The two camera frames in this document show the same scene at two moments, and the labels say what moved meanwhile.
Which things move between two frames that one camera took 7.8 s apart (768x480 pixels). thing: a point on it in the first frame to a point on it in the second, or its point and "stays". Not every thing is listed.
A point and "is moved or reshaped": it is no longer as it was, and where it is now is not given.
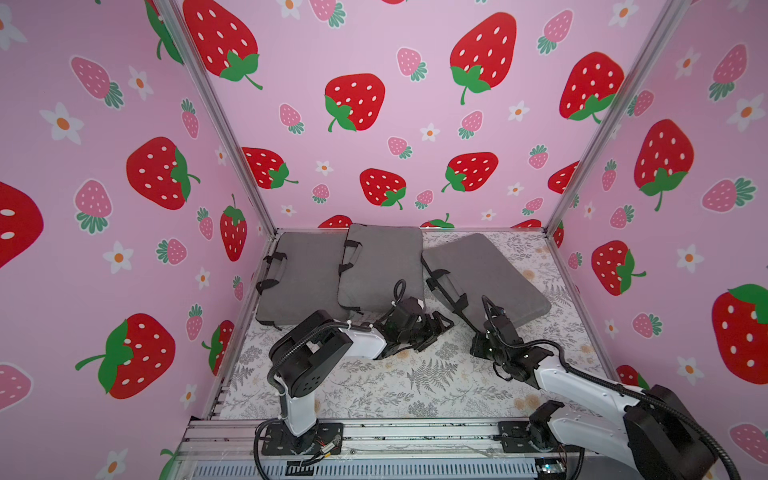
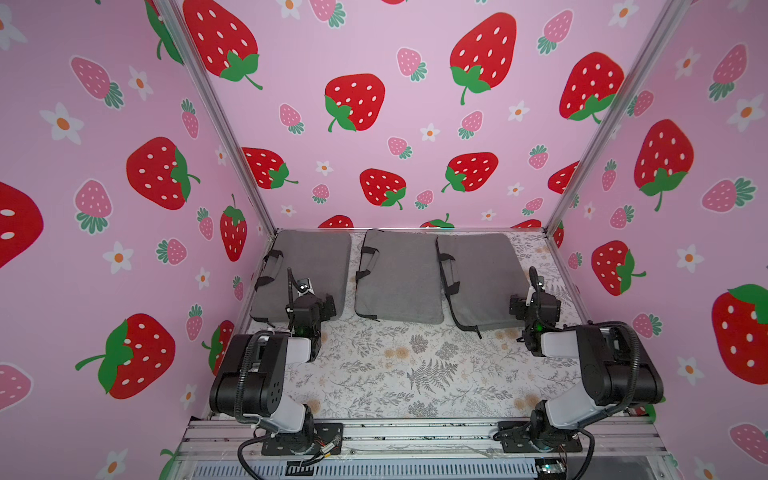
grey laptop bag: [461, 271] is moved or reshaped
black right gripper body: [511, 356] to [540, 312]
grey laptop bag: [374, 258] is moved or reshaped
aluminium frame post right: [668, 18] stays
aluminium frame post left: [173, 23] stays
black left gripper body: [421, 333] to [322, 314]
